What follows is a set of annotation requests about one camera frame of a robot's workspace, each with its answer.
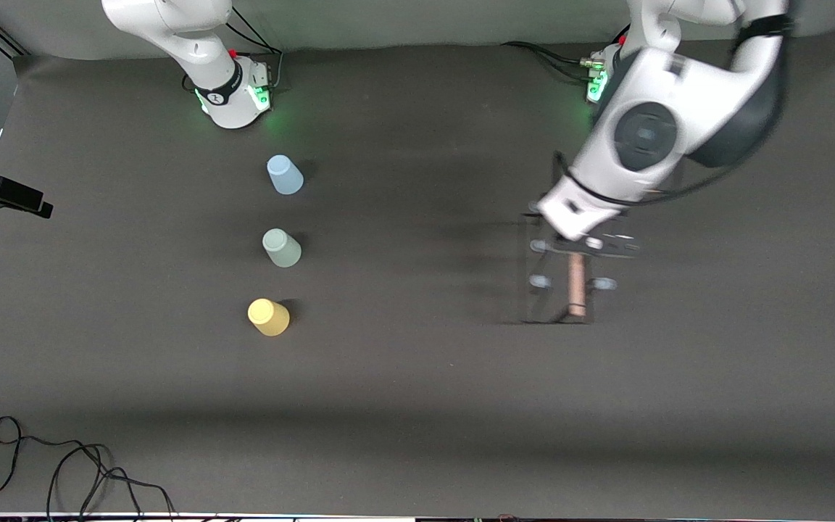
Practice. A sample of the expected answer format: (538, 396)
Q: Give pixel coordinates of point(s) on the pale green plastic cup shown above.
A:
(282, 248)

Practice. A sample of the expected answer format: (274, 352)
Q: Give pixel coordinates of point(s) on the yellow plastic cup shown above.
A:
(269, 317)

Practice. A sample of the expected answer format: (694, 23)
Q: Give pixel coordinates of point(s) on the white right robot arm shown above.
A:
(193, 43)

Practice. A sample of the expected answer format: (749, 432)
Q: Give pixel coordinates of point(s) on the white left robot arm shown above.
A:
(678, 94)

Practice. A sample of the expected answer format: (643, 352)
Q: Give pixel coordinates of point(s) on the light blue plastic cup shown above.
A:
(285, 175)

